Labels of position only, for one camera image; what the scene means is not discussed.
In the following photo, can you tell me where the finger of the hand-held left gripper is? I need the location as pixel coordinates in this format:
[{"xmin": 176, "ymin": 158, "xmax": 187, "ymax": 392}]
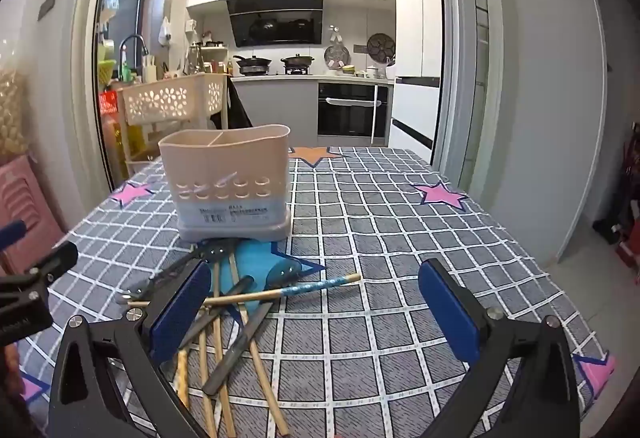
[
  {"xmin": 0, "ymin": 241, "xmax": 79, "ymax": 301},
  {"xmin": 0, "ymin": 219, "xmax": 28, "ymax": 250}
]

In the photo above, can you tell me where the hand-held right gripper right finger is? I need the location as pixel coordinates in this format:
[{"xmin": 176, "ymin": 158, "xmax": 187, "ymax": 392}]
[{"xmin": 417, "ymin": 258, "xmax": 583, "ymax": 438}]

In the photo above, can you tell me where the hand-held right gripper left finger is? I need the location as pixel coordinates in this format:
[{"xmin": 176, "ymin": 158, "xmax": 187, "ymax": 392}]
[{"xmin": 47, "ymin": 260, "xmax": 213, "ymax": 438}]

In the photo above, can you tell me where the dark grey handled utensil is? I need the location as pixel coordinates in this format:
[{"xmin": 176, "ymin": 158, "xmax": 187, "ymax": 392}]
[{"xmin": 178, "ymin": 275, "xmax": 255, "ymax": 351}]

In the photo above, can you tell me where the plain wooden chopstick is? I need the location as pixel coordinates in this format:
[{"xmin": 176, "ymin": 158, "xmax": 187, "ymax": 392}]
[
  {"xmin": 228, "ymin": 255, "xmax": 291, "ymax": 438},
  {"xmin": 214, "ymin": 262, "xmax": 237, "ymax": 438},
  {"xmin": 198, "ymin": 332, "xmax": 218, "ymax": 438}
]

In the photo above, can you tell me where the yellow patterned wooden chopstick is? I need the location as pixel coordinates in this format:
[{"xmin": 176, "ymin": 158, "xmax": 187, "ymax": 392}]
[{"xmin": 173, "ymin": 349, "xmax": 192, "ymax": 412}]

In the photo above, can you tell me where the blue patterned wooden chopstick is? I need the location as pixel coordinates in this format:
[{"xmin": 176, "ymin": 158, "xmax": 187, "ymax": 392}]
[{"xmin": 125, "ymin": 273, "xmax": 362, "ymax": 309}]

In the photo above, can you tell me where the beige plastic utensil holder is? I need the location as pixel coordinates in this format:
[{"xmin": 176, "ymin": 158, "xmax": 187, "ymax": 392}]
[{"xmin": 158, "ymin": 124, "xmax": 293, "ymax": 243}]

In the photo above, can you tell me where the pink plastic stool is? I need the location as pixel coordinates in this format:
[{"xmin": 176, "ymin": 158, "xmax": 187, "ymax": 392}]
[{"xmin": 0, "ymin": 154, "xmax": 68, "ymax": 269}]

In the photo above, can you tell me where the grey checked star tablecloth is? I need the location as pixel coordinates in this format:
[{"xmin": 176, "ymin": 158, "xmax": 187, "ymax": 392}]
[{"xmin": 15, "ymin": 145, "xmax": 616, "ymax": 438}]

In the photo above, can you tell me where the beige bumpy cover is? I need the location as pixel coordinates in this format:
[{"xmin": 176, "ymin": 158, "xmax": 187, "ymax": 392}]
[{"xmin": 0, "ymin": 68, "xmax": 29, "ymax": 157}]

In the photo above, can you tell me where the yellow oil bottle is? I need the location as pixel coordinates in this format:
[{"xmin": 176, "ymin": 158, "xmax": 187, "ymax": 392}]
[{"xmin": 112, "ymin": 120, "xmax": 149, "ymax": 162}]

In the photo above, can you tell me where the red plastic crate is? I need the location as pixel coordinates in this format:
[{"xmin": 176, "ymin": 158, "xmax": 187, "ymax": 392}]
[{"xmin": 99, "ymin": 90, "xmax": 121, "ymax": 117}]

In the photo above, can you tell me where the cream flower-cutout basket cart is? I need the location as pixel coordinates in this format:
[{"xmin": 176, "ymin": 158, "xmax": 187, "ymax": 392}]
[{"xmin": 116, "ymin": 72, "xmax": 231, "ymax": 179}]

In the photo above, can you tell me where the black cloth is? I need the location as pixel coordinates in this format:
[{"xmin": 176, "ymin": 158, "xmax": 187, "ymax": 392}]
[{"xmin": 210, "ymin": 75, "xmax": 254, "ymax": 132}]

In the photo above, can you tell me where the red and black clutter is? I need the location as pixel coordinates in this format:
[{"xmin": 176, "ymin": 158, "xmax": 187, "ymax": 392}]
[{"xmin": 592, "ymin": 120, "xmax": 640, "ymax": 290}]

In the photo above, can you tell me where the grey kitchen counter cabinet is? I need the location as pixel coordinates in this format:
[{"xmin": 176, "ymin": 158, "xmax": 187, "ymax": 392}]
[{"xmin": 231, "ymin": 75, "xmax": 321, "ymax": 147}]

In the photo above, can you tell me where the black built-in oven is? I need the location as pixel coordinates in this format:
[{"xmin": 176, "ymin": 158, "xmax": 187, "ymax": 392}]
[{"xmin": 317, "ymin": 83, "xmax": 390, "ymax": 139}]

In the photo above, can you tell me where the black kitchen faucet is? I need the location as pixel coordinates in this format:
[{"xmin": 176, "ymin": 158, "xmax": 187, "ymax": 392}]
[{"xmin": 119, "ymin": 34, "xmax": 150, "ymax": 70}]

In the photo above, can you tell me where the black wok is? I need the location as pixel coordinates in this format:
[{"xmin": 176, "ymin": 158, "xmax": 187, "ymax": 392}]
[{"xmin": 232, "ymin": 54, "xmax": 274, "ymax": 77}]

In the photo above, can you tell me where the white refrigerator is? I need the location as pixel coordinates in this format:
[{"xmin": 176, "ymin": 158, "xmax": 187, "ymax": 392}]
[{"xmin": 387, "ymin": 0, "xmax": 444, "ymax": 165}]

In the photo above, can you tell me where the black cooking pot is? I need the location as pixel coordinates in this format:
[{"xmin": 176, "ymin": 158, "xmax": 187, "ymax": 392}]
[{"xmin": 280, "ymin": 52, "xmax": 316, "ymax": 74}]

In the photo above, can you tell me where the round dark hanging pan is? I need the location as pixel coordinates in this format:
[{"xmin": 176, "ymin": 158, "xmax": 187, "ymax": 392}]
[{"xmin": 366, "ymin": 33, "xmax": 397, "ymax": 64}]

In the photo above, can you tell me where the round metal steamer rack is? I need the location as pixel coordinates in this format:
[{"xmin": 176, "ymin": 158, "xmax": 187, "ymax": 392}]
[{"xmin": 323, "ymin": 44, "xmax": 351, "ymax": 69}]

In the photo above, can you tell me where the black range hood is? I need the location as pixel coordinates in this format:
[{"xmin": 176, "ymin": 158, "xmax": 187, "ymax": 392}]
[{"xmin": 226, "ymin": 0, "xmax": 325, "ymax": 49}]

